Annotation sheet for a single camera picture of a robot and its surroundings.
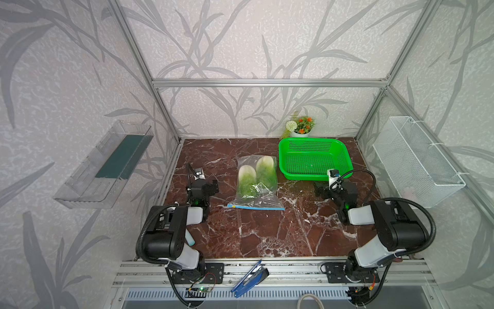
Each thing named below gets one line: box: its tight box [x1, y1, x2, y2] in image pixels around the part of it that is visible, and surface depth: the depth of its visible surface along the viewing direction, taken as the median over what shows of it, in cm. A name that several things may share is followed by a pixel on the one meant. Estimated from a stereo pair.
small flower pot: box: [285, 115, 316, 138], surface depth 110 cm
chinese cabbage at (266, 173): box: [256, 155, 278, 192], surface depth 98 cm
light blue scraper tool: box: [184, 227, 196, 247], surface depth 82 cm
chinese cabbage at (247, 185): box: [237, 164, 260, 199], surface depth 91 cm
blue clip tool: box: [230, 259, 270, 299], surface depth 72 cm
